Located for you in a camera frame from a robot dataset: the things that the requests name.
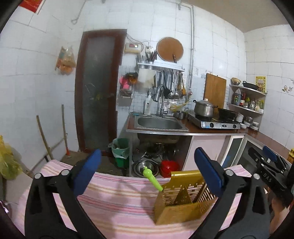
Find red printed sign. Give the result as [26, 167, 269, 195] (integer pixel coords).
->
[18, 0, 46, 14]

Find wide glass cabinet door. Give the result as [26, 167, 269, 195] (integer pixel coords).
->
[236, 138, 264, 171]

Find white soap bottle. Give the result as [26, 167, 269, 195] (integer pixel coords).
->
[144, 92, 153, 115]

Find round wooden cutting board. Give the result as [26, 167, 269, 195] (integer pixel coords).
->
[156, 37, 184, 63]

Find steel chopstick cup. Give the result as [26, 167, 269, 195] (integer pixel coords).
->
[146, 49, 158, 64]

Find wooden spatula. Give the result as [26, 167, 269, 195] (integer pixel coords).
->
[180, 72, 187, 96]

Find person's right hand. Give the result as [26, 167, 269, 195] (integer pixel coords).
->
[269, 188, 290, 231]

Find mop handle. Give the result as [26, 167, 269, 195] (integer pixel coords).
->
[61, 104, 71, 158]

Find corner wall shelf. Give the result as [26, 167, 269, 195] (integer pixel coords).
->
[227, 84, 268, 115]

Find narrow glass cabinet door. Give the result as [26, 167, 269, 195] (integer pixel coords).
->
[221, 135, 245, 166]

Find steel gas stove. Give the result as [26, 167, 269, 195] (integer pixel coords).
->
[187, 113, 241, 129]

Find pink cabinet door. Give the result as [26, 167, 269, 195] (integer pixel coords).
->
[184, 135, 227, 172]

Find wooden stick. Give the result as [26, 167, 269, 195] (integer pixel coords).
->
[36, 115, 55, 162]

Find grey wall pipe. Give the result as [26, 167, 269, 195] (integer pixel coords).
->
[188, 6, 196, 95]

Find hanging clear plastic bag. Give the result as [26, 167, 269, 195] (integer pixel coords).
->
[55, 45, 77, 75]

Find brown-framed frosted glass door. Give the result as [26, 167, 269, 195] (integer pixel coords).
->
[75, 29, 127, 155]

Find rectangular wooden cutting board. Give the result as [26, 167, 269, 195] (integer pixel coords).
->
[204, 73, 227, 110]

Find pink striped tablecloth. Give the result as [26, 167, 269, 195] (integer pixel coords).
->
[9, 160, 253, 239]

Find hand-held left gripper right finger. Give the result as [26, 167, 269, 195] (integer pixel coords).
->
[191, 147, 271, 239]

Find steel faucet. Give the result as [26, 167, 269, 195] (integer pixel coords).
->
[153, 85, 169, 117]

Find yellow wall calendar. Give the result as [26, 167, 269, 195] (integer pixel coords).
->
[254, 76, 266, 94]

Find yellow plastic bag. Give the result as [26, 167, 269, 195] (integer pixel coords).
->
[0, 135, 23, 181]

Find beige control box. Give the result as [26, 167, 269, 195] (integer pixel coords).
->
[124, 42, 142, 55]

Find steel cooking pot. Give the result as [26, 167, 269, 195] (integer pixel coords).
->
[193, 98, 218, 118]

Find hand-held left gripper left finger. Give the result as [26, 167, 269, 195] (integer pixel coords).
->
[24, 149, 106, 239]

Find green trash bin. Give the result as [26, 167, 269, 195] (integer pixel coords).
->
[111, 138, 130, 168]

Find steel wall rack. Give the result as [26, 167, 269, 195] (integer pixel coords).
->
[137, 61, 185, 72]

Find green-handled utensil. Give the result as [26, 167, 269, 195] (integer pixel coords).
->
[142, 167, 165, 192]

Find black frying pan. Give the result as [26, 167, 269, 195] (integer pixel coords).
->
[242, 80, 259, 91]

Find black wok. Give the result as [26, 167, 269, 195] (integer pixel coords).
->
[217, 108, 238, 120]

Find steel sink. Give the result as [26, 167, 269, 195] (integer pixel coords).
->
[134, 115, 190, 132]

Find golden perforated utensil holder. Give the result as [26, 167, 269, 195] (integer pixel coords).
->
[153, 170, 219, 225]

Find small wire basket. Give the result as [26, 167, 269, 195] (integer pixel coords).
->
[117, 88, 135, 106]

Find stack of steel bowls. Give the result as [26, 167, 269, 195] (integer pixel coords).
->
[132, 160, 159, 178]

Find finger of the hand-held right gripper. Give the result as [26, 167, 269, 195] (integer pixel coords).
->
[262, 145, 290, 171]
[248, 147, 275, 169]

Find red pot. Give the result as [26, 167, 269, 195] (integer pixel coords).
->
[160, 160, 180, 178]

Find white plastic container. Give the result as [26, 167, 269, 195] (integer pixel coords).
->
[139, 69, 156, 84]

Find black ladle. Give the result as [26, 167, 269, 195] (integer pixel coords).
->
[161, 70, 169, 98]

